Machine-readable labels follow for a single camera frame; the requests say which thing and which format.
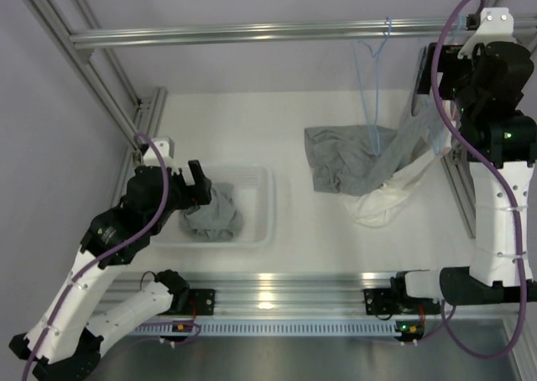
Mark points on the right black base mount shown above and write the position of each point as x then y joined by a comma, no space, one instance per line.
386,302

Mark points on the white tank top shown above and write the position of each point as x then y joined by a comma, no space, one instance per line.
379,207

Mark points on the left aluminium frame post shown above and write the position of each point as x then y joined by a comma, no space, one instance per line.
49,15

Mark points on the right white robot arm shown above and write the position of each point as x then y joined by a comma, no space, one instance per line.
486,86

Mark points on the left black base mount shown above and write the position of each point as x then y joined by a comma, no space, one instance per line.
200,302

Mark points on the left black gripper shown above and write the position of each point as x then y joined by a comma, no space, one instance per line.
194,195

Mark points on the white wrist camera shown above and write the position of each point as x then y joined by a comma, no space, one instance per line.
495,24
163,147

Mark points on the blue wire hanger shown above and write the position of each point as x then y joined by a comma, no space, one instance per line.
367,61
436,134

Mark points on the white plastic basket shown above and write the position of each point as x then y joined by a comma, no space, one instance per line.
254,196

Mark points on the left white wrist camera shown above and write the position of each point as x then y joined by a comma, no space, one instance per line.
163,147

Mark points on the white slotted cable duct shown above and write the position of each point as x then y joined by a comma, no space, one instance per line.
297,328

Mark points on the right aluminium frame post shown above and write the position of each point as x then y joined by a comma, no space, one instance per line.
458,174

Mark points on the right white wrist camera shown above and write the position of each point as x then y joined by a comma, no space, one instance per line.
495,24

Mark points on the aluminium top rail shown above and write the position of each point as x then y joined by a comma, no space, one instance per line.
93,39

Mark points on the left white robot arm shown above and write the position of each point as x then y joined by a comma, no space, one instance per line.
69,341

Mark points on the grey tank top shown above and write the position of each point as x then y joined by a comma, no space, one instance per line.
220,221
341,158

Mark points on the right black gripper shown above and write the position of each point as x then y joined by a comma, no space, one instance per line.
449,61

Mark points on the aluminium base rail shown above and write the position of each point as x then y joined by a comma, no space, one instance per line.
283,296

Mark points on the aluminium frame post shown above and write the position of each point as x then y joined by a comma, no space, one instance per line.
458,174
49,15

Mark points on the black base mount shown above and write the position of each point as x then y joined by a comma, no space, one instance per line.
200,302
386,302

